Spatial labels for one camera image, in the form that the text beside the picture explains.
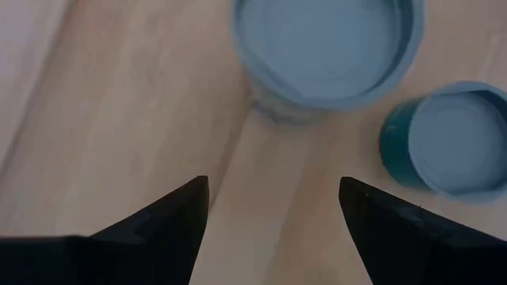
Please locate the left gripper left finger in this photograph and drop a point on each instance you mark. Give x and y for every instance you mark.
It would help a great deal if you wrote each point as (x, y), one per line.
(158, 245)

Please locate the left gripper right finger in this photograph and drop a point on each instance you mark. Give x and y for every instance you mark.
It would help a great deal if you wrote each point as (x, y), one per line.
(396, 245)

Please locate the carrot and peas tin can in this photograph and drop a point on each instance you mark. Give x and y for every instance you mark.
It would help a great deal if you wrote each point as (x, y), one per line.
(325, 47)

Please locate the teal sided tin can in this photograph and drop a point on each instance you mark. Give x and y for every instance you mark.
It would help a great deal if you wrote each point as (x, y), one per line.
(455, 142)

